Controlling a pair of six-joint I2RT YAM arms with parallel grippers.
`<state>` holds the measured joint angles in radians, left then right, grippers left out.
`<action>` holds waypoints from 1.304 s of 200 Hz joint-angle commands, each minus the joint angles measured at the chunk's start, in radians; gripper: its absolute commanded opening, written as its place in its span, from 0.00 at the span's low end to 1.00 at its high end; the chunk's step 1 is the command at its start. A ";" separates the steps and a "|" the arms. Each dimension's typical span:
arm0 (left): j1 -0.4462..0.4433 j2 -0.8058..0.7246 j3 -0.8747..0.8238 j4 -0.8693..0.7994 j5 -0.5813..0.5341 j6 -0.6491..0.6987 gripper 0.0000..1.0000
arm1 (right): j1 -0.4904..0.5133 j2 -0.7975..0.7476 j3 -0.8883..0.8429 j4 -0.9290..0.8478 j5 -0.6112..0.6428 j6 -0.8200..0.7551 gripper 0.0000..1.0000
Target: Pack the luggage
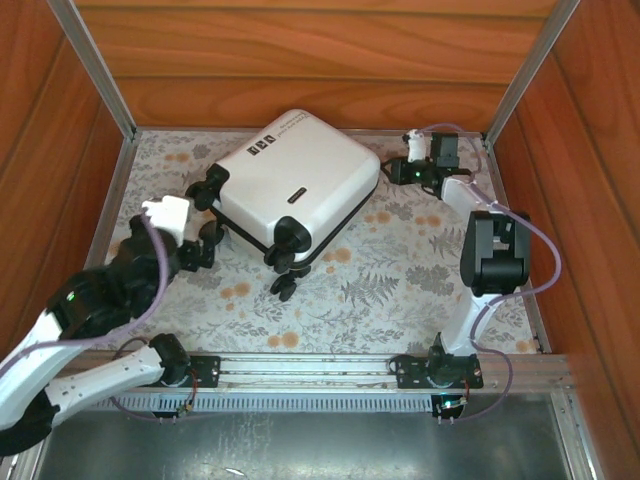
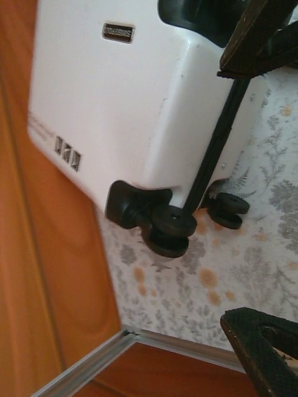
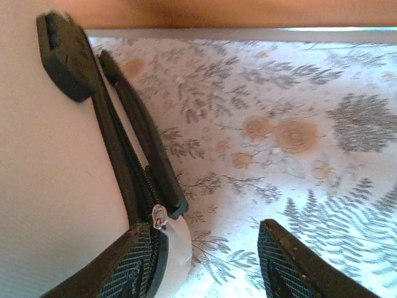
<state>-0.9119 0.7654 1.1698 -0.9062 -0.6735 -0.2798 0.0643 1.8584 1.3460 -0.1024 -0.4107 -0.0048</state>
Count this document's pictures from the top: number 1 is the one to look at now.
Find white hard-shell suitcase black wheels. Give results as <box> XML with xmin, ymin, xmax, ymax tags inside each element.
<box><xmin>184</xmin><ymin>108</ymin><xmax>382</xmax><ymax>302</ymax></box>

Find floral print tablecloth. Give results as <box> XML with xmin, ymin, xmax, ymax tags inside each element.
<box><xmin>82</xmin><ymin>127</ymin><xmax>544</xmax><ymax>357</ymax></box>

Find grey metal sheet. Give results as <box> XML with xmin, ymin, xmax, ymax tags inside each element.
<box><xmin>37</xmin><ymin>394</ymin><xmax>574</xmax><ymax>480</ymax></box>

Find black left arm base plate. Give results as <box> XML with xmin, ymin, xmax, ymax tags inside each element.
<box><xmin>187</xmin><ymin>353</ymin><xmax>222</xmax><ymax>390</ymax></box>

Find aluminium mounting rail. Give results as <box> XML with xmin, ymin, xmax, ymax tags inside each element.
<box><xmin>34</xmin><ymin>351</ymin><xmax>572</xmax><ymax>396</ymax></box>

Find aluminium frame post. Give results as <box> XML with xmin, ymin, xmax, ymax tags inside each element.
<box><xmin>47</xmin><ymin>0</ymin><xmax>139</xmax><ymax>142</ymax></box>
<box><xmin>482</xmin><ymin>0</ymin><xmax>584</xmax><ymax>146</ymax></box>

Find white slotted cable duct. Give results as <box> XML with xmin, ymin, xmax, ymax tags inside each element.
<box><xmin>107</xmin><ymin>392</ymin><xmax>436</xmax><ymax>415</ymax></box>

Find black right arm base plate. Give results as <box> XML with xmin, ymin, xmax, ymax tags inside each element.
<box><xmin>394</xmin><ymin>353</ymin><xmax>485</xmax><ymax>390</ymax></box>

